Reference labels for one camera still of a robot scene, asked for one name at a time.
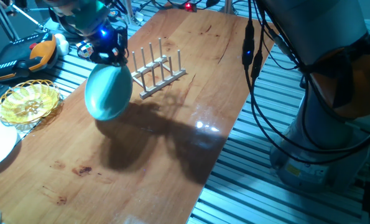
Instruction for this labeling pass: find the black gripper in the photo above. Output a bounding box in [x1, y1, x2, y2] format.
[89, 24, 129, 67]

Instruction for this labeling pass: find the pale green round dish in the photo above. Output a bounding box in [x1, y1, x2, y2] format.
[84, 63, 134, 122]

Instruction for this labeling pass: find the wooden peg dish rack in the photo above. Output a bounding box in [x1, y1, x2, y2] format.
[131, 37, 187, 100]

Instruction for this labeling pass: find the colourful puzzle cube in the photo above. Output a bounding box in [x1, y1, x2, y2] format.
[75, 39, 95, 60]

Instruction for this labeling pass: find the small white rounded object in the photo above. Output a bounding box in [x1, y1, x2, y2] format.
[53, 32, 71, 57]

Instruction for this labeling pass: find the black orange teach pendant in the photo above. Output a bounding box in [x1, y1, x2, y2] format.
[0, 32, 59, 83]

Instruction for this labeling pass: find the brown wooden board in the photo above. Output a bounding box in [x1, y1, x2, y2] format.
[0, 8, 279, 224]

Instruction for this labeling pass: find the grey metal strut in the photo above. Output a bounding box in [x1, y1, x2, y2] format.
[0, 0, 21, 43]

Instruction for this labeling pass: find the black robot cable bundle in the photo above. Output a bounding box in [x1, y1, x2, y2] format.
[242, 0, 370, 166]

